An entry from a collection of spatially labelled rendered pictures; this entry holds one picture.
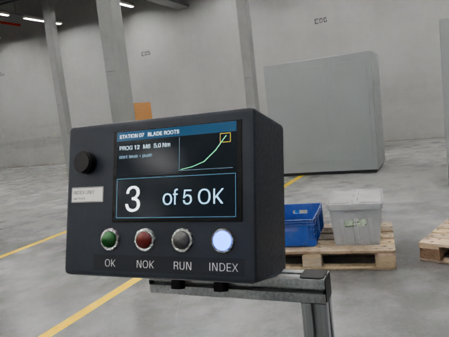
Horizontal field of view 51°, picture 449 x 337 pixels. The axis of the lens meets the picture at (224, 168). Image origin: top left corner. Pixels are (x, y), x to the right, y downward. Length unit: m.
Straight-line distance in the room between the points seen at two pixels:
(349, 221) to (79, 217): 3.16
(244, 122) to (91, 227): 0.24
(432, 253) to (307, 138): 4.75
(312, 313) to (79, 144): 0.36
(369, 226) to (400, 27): 9.81
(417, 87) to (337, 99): 5.20
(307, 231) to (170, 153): 3.20
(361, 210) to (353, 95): 4.52
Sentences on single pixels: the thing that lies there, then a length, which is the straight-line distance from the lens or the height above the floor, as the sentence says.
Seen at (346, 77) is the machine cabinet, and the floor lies 1.58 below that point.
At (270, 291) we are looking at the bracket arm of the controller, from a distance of 0.58.
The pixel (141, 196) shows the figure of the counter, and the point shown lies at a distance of 0.57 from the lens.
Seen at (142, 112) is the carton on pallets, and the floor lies 1.40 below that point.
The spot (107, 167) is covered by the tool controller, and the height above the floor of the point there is 1.20.
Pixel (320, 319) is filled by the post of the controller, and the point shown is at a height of 1.01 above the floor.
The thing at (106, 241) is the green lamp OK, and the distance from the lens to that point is 0.59.
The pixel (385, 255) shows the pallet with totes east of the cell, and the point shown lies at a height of 0.11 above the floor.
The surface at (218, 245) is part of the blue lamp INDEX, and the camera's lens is 0.51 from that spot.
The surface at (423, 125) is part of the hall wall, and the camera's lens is 13.01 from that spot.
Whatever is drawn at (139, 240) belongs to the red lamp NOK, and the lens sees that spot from 0.56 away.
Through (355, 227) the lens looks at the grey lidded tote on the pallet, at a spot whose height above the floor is 0.29.
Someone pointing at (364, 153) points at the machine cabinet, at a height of 0.33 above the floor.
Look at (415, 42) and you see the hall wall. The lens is 13.04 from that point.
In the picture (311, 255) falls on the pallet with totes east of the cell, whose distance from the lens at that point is 3.65.
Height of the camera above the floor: 1.25
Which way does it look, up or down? 7 degrees down
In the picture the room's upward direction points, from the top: 6 degrees counter-clockwise
